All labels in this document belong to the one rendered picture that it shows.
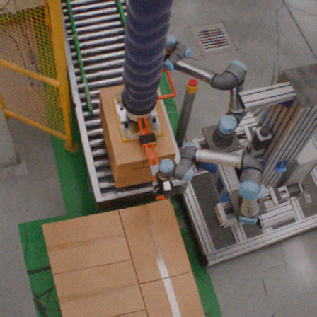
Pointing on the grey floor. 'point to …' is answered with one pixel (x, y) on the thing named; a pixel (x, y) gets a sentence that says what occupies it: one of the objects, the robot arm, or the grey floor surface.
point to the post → (185, 114)
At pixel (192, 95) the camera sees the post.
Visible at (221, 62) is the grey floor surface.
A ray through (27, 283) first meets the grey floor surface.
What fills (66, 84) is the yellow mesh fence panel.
